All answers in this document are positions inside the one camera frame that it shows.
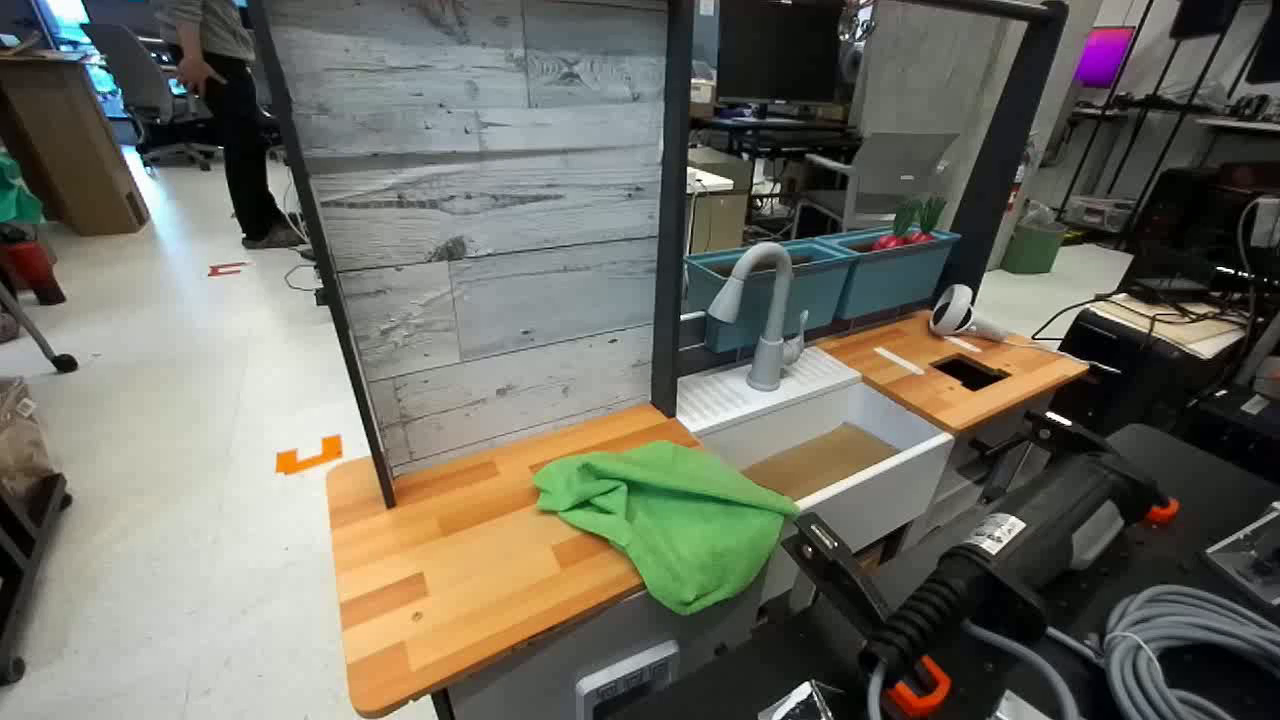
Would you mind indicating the grey kitchen tap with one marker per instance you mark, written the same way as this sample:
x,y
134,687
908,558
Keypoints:
x,y
769,347

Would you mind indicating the green cloth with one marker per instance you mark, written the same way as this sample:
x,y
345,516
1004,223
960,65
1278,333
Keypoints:
x,y
683,524

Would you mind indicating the grey wood pattern panel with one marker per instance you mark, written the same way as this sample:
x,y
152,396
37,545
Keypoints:
x,y
495,224

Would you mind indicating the white sink basin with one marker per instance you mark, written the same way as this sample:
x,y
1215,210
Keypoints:
x,y
867,503

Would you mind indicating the small wooden countertop with hole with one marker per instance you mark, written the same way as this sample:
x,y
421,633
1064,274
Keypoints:
x,y
907,391

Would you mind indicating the large wooden countertop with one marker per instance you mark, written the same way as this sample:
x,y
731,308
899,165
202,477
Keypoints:
x,y
453,574

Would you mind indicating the grey cabinet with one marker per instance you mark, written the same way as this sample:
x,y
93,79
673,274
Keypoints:
x,y
642,655

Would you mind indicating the white tape roll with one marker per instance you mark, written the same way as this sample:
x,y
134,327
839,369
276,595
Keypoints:
x,y
949,308

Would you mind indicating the black monitor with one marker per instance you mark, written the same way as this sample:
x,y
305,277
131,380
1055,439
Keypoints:
x,y
781,47

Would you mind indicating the green waste bin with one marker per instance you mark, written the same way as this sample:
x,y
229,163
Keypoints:
x,y
1032,251

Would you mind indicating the black clamp with orange tips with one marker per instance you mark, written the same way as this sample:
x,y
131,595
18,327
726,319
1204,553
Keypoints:
x,y
1013,540

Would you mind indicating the red floor tape marker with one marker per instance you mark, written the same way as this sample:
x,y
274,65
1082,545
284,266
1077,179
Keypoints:
x,y
225,270

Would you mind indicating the person in dark trousers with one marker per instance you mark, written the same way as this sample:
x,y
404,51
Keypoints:
x,y
245,145

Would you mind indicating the black equipment case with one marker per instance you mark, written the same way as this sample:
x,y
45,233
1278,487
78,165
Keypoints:
x,y
1135,373

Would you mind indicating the purple lit screen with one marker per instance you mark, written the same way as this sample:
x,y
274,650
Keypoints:
x,y
1107,57

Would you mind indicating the grey office chair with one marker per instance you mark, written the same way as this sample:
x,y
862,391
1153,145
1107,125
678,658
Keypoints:
x,y
134,83

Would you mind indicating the wooden desk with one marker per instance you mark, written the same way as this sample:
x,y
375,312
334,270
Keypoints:
x,y
64,145

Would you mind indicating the red object on floor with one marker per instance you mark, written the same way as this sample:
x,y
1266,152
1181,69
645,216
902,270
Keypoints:
x,y
31,266

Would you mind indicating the black metal frame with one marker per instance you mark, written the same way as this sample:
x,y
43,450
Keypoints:
x,y
669,266

